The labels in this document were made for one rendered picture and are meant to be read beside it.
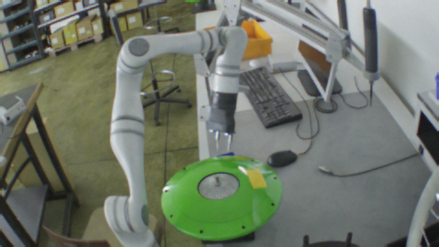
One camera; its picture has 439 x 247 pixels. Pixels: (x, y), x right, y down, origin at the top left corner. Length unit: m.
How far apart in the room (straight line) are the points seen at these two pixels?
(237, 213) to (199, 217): 0.09
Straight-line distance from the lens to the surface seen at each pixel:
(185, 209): 0.94
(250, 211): 0.91
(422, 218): 0.54
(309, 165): 1.27
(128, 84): 1.00
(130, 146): 0.89
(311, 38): 1.00
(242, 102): 1.62
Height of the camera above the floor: 1.74
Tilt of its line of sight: 34 degrees down
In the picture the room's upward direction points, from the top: 9 degrees counter-clockwise
